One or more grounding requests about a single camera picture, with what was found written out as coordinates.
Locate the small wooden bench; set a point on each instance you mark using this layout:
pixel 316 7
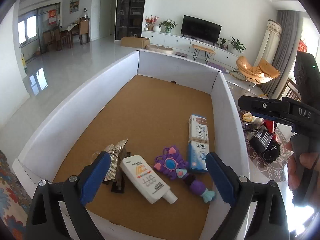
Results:
pixel 207 52

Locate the wooden dining chair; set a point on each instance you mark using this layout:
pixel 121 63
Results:
pixel 290 90

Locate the person right hand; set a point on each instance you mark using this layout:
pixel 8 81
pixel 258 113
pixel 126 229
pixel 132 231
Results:
pixel 296 165

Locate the white sunscreen bottle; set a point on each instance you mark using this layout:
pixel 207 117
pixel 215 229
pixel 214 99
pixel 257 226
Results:
pixel 146 180

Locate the red foil packet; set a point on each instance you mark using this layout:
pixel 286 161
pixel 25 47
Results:
pixel 271 126

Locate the potted green plant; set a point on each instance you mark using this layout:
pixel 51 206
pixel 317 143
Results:
pixel 168 25

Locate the silver rhinestone bow clip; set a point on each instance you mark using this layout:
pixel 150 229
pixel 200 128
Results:
pixel 115 175

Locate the purple toy wand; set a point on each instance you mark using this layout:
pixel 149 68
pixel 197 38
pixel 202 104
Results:
pixel 172 164

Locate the white tv cabinet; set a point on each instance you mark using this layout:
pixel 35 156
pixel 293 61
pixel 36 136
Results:
pixel 185 45

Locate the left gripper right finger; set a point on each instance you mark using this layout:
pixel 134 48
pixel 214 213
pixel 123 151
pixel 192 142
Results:
pixel 269 220

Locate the cream mesh bag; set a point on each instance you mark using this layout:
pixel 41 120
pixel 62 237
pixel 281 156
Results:
pixel 248 117

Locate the brown cardboard carton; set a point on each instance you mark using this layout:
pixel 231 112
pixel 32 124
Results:
pixel 135 42

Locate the white blue medicine box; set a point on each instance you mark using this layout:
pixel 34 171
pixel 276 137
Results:
pixel 198 143

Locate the black television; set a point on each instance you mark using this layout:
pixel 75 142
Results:
pixel 202 29

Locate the orange lounge chair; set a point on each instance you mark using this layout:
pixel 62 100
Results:
pixel 263 73

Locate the black odor removing bar box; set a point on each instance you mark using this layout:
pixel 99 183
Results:
pixel 264 144

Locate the red flower vase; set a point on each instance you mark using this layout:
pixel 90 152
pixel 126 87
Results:
pixel 150 22

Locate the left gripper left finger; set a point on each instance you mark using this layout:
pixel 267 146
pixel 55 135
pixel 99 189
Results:
pixel 45 219

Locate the white cardboard box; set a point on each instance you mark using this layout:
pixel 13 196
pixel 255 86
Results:
pixel 145 98

